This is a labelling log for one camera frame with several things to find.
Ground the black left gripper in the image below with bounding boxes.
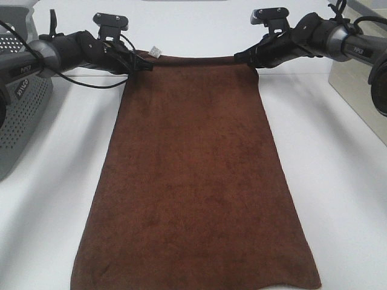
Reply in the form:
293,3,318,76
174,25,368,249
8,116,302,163
76,30,153,79

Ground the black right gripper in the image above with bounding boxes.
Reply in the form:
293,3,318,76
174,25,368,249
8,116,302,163
234,31,311,68

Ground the brown towel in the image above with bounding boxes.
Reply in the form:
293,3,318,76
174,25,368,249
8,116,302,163
70,56,321,289

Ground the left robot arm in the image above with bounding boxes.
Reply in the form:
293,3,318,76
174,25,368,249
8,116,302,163
1,31,153,124

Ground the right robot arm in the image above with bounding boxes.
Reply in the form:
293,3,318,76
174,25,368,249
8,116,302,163
234,9,386,115

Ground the beige fabric storage box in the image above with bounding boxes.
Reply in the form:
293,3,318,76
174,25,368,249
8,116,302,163
328,1,386,130

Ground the grey perforated plastic basket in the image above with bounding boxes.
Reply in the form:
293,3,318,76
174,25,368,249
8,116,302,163
1,1,53,179

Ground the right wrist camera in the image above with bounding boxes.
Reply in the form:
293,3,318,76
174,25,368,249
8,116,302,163
250,7,290,34

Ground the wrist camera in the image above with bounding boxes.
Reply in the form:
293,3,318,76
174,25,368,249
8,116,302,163
93,13,129,42
250,7,290,34

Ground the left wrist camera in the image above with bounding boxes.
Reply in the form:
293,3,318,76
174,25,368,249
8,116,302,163
93,13,129,42

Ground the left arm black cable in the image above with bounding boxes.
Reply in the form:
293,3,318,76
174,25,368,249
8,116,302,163
0,19,137,90

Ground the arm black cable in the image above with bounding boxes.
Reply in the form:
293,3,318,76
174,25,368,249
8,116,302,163
0,19,137,90
328,0,387,34

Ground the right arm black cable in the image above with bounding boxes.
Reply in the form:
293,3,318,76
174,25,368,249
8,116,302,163
328,0,387,34

